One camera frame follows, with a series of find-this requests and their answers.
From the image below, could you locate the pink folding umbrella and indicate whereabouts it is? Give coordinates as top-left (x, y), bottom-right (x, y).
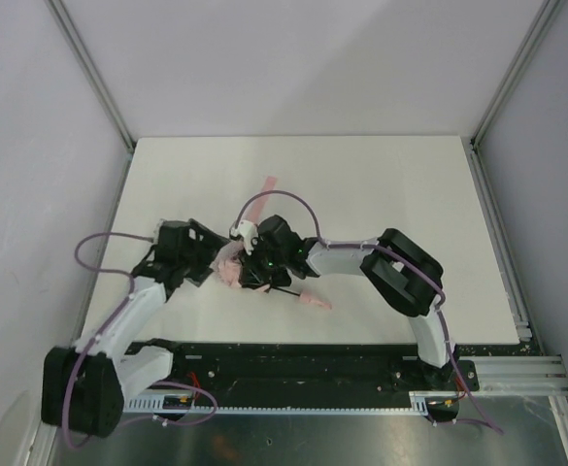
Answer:
top-left (210, 176), bottom-right (332, 310)

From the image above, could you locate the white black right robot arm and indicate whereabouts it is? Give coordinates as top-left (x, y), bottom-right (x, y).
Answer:
top-left (230, 216), bottom-right (455, 381)

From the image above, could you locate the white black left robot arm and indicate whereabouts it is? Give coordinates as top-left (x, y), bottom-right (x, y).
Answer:
top-left (41, 219), bottom-right (229, 438)

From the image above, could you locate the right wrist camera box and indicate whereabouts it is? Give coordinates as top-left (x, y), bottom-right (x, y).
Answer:
top-left (229, 219), bottom-right (258, 255)

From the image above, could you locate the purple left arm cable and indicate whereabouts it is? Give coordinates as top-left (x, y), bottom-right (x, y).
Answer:
top-left (62, 233), bottom-right (161, 450)

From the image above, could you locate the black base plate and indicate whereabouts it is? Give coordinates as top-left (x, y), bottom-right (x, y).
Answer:
top-left (153, 339), bottom-right (480, 411)

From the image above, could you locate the grey slotted cable duct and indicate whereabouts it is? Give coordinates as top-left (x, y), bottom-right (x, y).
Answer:
top-left (117, 390), bottom-right (474, 418)

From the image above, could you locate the left corner aluminium post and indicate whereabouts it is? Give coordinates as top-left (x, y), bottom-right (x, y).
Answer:
top-left (45, 0), bottom-right (136, 153)

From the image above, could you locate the corner aluminium post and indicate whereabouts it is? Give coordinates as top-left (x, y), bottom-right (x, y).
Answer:
top-left (45, 0), bottom-right (136, 153)
top-left (470, 0), bottom-right (565, 150)

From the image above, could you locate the aluminium frame rail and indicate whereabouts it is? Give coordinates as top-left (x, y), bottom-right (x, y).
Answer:
top-left (463, 139), bottom-right (568, 397)

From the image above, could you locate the right corner aluminium post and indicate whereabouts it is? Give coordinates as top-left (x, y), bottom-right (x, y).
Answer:
top-left (470, 0), bottom-right (565, 150)

